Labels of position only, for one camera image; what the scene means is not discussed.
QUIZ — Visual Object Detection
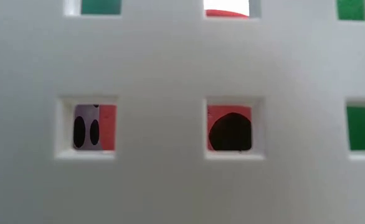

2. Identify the red foam die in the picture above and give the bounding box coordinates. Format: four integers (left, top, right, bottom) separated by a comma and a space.
98, 9, 252, 152

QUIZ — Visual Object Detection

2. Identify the purple foam die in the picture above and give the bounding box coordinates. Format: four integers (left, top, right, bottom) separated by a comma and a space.
73, 105, 102, 151

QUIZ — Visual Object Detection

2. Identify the teal foam die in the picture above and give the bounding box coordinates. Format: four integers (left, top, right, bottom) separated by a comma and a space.
81, 0, 122, 15

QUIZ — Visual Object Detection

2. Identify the green foam die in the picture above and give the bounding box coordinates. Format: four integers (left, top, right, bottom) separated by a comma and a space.
337, 0, 365, 151

